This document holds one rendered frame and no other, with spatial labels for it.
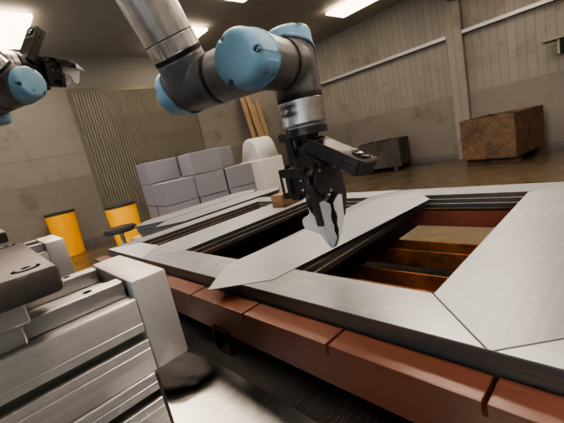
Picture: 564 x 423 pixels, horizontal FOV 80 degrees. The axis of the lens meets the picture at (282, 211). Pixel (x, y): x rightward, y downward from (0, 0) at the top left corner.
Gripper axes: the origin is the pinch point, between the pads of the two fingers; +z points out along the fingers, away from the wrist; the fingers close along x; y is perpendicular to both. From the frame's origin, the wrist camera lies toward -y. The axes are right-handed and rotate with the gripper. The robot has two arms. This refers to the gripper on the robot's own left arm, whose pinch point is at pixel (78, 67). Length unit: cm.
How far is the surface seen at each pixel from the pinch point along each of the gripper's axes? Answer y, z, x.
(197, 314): 60, -35, 59
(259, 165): 84, 456, -148
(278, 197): 50, 31, 52
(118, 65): -123, 484, -448
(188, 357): 68, -39, 58
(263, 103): -46, 810, -279
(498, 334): 46, -51, 108
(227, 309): 54, -41, 70
